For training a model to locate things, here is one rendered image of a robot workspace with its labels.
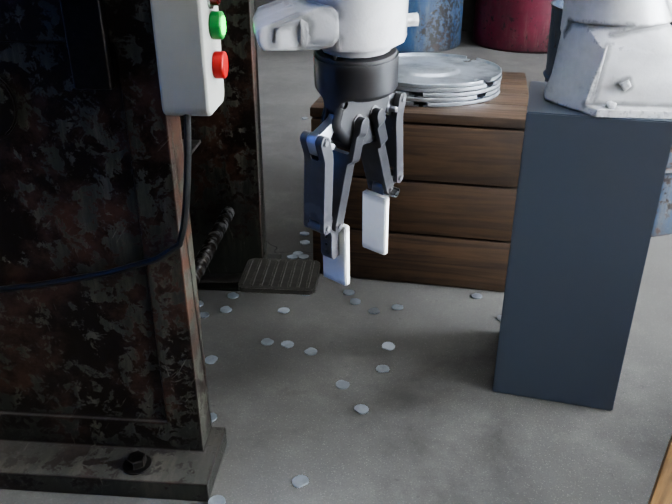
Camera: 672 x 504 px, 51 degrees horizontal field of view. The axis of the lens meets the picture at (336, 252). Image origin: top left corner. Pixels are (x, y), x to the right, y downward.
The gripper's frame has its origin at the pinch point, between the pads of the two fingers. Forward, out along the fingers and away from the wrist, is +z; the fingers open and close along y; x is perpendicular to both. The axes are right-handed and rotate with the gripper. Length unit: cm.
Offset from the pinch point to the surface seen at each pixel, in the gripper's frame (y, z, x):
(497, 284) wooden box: 57, 43, 8
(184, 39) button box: -3.8, -18.7, 18.1
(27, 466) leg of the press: -27, 34, 34
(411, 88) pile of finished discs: 57, 8, 29
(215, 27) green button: -0.4, -19.2, 17.3
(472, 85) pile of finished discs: 65, 8, 21
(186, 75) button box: -4.3, -15.2, 18.0
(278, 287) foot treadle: 13.3, 25.0, 24.5
